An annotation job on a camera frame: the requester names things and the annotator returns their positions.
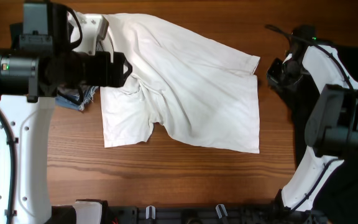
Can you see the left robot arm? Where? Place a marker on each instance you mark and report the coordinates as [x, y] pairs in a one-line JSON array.
[[53, 50]]

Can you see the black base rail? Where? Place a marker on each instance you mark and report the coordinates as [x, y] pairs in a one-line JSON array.
[[188, 215]]

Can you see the folded blue denim shorts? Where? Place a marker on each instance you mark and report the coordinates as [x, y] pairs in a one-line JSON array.
[[76, 99]]

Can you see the right white rail clip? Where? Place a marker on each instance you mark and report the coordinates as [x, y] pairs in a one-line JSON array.
[[221, 211]]

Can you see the white rail clip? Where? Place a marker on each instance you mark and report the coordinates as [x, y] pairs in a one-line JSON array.
[[150, 213], [221, 211]]

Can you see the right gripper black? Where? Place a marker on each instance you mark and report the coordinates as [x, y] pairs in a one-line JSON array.
[[273, 78]]

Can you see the folded black garment on stack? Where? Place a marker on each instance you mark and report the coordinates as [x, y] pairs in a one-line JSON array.
[[15, 31]]

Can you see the white t-shirt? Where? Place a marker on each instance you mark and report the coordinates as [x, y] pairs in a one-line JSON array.
[[203, 92]]

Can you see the left white rail clip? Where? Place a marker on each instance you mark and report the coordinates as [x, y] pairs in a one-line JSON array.
[[150, 213]]

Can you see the black garment at right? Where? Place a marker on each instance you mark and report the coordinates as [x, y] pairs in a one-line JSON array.
[[353, 174]]

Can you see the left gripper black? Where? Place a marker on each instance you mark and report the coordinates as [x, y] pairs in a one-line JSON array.
[[103, 76]]

